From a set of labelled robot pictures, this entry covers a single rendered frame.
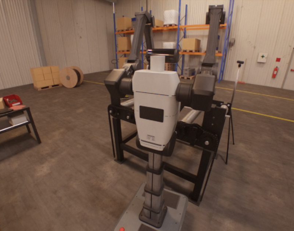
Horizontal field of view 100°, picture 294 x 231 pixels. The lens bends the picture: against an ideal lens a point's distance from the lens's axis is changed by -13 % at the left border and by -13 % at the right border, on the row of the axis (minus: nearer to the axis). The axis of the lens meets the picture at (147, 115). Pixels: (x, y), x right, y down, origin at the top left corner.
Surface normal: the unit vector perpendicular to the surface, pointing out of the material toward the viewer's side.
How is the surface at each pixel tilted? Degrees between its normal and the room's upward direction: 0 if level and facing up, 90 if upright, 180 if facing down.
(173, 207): 0
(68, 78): 90
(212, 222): 0
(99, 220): 0
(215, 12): 67
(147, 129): 90
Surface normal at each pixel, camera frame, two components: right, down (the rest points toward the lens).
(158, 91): -0.42, 0.37
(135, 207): 0.00, -0.91
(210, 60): -0.39, -0.01
